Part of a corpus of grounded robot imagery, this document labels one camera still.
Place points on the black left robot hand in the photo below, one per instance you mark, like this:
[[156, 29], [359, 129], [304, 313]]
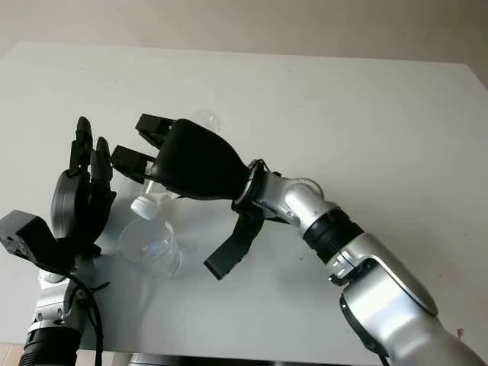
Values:
[[72, 206]]

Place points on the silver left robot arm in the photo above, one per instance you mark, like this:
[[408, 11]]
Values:
[[53, 305]]

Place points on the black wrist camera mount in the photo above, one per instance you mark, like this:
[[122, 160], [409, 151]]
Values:
[[236, 244], [26, 236]]

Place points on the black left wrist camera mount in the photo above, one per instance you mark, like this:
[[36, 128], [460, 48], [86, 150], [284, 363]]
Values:
[[26, 236]]

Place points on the clear water bottle red label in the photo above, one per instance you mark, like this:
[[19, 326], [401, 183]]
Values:
[[143, 206]]

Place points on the clear glass cup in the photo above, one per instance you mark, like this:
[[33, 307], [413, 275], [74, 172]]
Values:
[[152, 263]]

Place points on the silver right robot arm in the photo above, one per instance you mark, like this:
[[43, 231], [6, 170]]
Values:
[[381, 274]]

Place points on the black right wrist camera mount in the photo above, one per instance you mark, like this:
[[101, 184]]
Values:
[[236, 244]]

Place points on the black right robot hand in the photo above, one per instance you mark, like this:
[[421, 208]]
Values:
[[198, 164]]

